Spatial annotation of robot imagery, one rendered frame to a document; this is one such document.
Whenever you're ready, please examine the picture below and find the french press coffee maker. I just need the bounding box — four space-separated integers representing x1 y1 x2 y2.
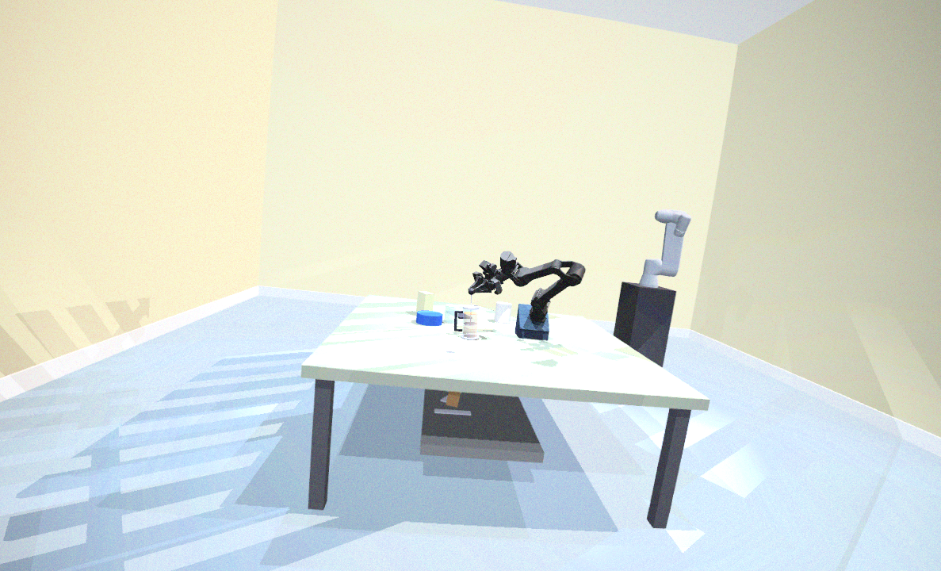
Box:
454 288 480 339

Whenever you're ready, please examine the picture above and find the blue cylinder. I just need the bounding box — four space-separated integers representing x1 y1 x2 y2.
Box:
416 311 442 326

